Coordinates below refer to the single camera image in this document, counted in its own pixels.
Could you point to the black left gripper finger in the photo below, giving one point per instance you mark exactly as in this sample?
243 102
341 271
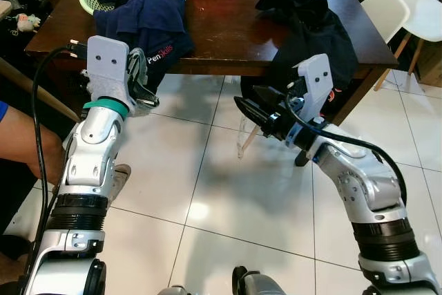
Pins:
137 70

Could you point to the dark wooden table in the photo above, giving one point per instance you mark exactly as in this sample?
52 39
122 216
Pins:
228 25

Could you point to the grey sandal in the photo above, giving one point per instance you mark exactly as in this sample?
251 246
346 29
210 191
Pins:
121 181

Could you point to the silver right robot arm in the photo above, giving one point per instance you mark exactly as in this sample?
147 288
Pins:
359 184

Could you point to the grey left robot leg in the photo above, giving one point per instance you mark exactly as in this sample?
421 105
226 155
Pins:
173 290

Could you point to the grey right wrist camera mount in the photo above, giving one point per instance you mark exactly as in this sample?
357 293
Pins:
314 84

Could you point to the grey robot leg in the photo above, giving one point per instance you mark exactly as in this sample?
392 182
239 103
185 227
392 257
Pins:
259 282
173 290

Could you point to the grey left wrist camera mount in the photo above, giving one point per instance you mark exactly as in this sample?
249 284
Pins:
110 67

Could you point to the person in blue shorts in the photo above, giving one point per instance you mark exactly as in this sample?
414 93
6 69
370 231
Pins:
27 143

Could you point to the dark knit garment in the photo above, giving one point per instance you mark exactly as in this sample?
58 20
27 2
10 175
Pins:
311 32

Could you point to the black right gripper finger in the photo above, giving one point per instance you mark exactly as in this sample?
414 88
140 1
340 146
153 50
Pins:
254 117
268 94

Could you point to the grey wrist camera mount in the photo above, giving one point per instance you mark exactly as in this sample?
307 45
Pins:
110 67
314 84

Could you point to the navy garment with pink print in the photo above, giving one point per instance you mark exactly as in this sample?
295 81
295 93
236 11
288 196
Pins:
152 25

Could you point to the grey right robot leg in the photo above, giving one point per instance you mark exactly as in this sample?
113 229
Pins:
259 282

